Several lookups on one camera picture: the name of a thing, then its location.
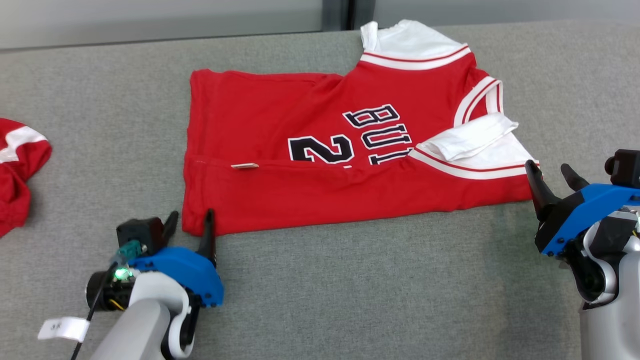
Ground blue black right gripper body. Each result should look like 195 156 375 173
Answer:
535 183 640 257

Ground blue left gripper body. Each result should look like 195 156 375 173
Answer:
130 246 224 307

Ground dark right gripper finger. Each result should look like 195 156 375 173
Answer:
525 160 561 221
560 163 591 192

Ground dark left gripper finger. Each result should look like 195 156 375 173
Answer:
197 209 217 266
161 211 179 247

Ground red basketball jersey white sleeves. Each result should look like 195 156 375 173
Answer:
181 19 540 237

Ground red shorts white stripe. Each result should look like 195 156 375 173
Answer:
0 118 53 238

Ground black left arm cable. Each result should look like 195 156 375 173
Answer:
70 240 144 360

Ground white cable label tag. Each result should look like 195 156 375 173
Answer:
38 316 91 342

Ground grey metal partition post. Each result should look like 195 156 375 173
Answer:
322 0 377 32

